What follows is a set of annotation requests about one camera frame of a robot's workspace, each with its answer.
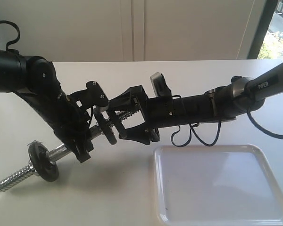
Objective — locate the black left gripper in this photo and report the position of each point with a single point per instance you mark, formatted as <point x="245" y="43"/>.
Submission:
<point x="67" y="115"/>

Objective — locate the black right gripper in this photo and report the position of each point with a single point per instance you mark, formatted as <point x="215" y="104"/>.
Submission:
<point x="157" y="112"/>

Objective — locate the chrome threaded dumbbell bar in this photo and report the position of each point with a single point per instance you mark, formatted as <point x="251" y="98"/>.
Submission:
<point x="55" y="155"/>

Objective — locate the black weight plate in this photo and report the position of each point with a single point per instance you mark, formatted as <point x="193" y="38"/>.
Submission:
<point x="117" y="123"/>
<point x="40" y="161"/>
<point x="109" y="134"/>

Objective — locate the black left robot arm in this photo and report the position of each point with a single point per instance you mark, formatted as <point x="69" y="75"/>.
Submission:
<point x="34" y="80"/>

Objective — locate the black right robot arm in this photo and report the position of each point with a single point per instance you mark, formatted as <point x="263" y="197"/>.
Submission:
<point x="138" y="117"/>

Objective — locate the white plastic tray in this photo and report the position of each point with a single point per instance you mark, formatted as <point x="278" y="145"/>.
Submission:
<point x="224" y="185"/>

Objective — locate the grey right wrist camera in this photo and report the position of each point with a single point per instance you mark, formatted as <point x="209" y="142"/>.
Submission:
<point x="159" y="85"/>

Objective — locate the black window frame post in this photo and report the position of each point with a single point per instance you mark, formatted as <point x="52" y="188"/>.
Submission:
<point x="262" y="27"/>

